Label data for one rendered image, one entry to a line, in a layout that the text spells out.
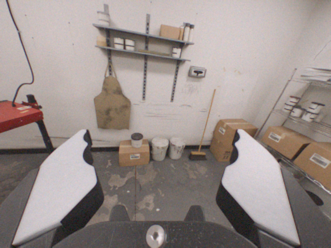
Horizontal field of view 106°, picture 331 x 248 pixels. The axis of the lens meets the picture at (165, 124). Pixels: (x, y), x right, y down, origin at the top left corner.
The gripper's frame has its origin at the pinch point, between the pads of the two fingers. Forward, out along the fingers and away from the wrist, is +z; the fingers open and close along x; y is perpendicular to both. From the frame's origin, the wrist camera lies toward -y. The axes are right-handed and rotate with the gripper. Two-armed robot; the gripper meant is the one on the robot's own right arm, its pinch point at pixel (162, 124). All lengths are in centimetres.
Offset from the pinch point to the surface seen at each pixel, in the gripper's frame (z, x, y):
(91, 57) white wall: 175, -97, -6
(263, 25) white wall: 222, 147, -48
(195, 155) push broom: 181, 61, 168
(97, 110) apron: 169, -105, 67
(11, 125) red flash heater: 82, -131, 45
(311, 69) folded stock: 165, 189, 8
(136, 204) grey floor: 83, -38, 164
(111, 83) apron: 175, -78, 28
